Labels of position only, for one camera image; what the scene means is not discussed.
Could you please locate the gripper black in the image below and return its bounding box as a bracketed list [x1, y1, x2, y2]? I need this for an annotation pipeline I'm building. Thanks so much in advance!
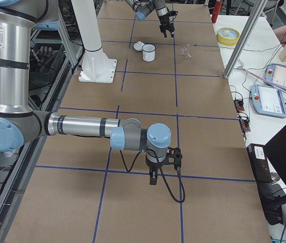
[146, 159, 159, 185]
[158, 15, 175, 38]

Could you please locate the clear glass funnel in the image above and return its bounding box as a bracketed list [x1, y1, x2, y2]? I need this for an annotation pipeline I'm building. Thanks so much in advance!
[180, 44, 191, 59]

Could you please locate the white ceramic lid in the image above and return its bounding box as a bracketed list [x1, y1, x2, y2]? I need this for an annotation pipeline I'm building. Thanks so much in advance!
[133, 41, 145, 52]

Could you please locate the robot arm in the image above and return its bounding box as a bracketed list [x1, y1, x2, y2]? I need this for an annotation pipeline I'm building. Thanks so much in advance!
[0, 1, 177, 185]
[125, 0, 178, 38]

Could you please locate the white enamel mug blue rim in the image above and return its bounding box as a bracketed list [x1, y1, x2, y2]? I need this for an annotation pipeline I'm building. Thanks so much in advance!
[142, 44, 156, 62]

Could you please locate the red cylinder bottle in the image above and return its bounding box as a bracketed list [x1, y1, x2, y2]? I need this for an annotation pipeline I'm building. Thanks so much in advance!
[212, 0, 223, 23]

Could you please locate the yellow tape roll with dish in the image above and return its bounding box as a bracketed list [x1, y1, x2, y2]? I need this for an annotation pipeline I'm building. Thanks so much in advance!
[216, 27, 240, 46]

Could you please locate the orange usb hub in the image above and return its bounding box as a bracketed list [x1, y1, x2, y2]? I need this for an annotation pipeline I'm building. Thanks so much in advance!
[233, 99, 244, 112]
[239, 117, 251, 133]

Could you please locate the teach pendant near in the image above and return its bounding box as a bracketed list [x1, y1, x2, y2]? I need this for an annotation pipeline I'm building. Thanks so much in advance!
[251, 84, 286, 118]

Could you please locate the teach pendant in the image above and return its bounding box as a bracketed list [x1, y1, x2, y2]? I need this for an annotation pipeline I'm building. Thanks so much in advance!
[251, 84, 286, 118]
[265, 64, 286, 90]

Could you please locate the black computer box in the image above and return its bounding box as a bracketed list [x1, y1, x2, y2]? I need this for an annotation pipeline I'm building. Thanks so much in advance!
[247, 144, 286, 225]

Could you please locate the teach pendant far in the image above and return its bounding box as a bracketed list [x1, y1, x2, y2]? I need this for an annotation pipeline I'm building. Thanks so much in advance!
[265, 64, 286, 90]

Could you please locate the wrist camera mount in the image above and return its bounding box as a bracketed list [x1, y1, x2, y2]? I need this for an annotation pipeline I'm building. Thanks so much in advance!
[163, 147, 183, 172]
[168, 10, 178, 17]

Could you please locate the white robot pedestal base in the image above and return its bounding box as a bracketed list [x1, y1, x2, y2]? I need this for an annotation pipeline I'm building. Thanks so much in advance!
[71, 0, 117, 84]

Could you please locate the aluminium frame post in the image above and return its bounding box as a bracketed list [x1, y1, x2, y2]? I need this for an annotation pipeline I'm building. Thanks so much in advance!
[223, 0, 268, 79]

